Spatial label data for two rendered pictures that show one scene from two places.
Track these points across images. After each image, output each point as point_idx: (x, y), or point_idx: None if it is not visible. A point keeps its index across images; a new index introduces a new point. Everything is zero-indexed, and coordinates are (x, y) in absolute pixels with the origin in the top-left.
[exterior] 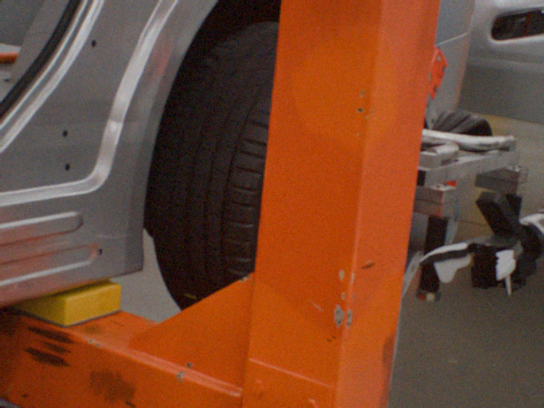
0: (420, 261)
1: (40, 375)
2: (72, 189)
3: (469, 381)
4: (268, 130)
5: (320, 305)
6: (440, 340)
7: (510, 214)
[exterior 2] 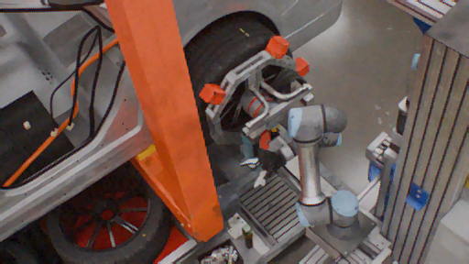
0: (240, 165)
1: (137, 167)
2: (129, 135)
3: (388, 47)
4: (198, 103)
5: (184, 209)
6: (393, 9)
7: (268, 157)
